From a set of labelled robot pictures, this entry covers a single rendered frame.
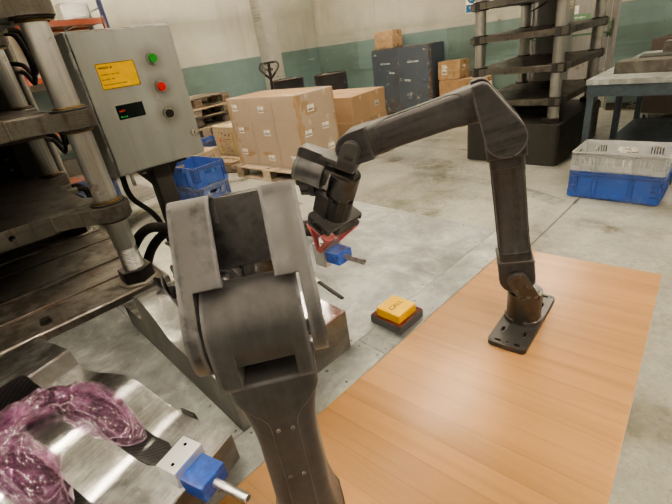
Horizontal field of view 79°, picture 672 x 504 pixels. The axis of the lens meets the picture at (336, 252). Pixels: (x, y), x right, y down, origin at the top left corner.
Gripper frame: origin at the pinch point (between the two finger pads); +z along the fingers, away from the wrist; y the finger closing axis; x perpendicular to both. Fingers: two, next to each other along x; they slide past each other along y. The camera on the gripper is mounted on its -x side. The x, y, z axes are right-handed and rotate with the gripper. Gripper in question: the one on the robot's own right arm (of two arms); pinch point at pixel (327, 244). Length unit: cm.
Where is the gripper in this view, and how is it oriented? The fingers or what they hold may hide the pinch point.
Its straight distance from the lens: 91.5
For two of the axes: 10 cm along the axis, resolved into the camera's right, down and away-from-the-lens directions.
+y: -7.0, 4.2, -5.8
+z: -1.9, 6.7, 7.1
